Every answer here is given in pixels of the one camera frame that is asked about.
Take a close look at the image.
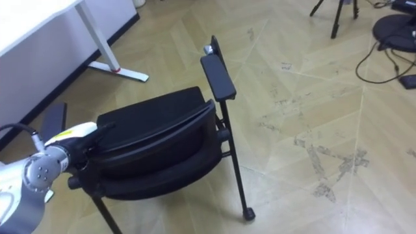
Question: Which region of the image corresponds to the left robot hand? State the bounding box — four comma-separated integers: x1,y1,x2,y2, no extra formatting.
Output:
44,122,115,172

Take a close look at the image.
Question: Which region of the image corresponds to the black floor cable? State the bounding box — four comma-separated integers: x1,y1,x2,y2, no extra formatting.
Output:
355,38,416,85

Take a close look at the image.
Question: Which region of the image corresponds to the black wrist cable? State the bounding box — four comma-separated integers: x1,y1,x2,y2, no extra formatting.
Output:
0,123,46,152

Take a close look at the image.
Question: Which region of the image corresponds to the black office chair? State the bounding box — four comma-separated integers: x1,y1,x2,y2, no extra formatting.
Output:
40,34,256,234

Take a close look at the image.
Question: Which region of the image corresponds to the round black stand base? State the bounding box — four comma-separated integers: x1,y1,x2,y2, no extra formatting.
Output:
372,13,416,53

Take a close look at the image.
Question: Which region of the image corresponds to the small black power adapter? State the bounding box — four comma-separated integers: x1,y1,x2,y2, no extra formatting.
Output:
398,74,416,90

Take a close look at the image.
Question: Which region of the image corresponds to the black tripod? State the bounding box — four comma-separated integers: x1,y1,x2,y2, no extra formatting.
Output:
309,0,359,40

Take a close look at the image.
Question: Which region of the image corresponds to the white desk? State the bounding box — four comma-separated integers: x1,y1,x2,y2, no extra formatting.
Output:
0,0,150,83

